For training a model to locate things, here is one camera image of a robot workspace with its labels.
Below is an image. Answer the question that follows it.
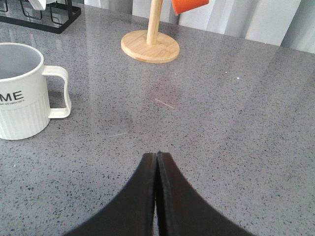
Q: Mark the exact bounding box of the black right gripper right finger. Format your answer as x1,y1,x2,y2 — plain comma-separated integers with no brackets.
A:
156,152,251,236

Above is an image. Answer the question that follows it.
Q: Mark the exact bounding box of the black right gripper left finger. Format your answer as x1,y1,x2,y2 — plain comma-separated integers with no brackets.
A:
66,153,157,236

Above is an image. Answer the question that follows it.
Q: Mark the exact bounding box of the white HOME mug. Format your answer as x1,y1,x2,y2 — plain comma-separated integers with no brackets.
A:
0,42,71,140

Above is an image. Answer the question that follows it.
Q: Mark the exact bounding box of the wooden mug tree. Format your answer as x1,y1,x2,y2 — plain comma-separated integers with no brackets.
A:
121,0,180,63

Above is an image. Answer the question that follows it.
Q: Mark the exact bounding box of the orange enamel mug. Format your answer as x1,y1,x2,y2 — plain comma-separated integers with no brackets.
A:
171,0,209,15

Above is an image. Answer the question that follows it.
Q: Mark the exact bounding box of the ribbed white mug on rack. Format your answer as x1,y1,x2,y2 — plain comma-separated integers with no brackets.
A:
29,0,57,11

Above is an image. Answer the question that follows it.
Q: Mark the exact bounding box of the black wire mug rack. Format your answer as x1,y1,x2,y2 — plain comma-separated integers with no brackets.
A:
0,0,81,34

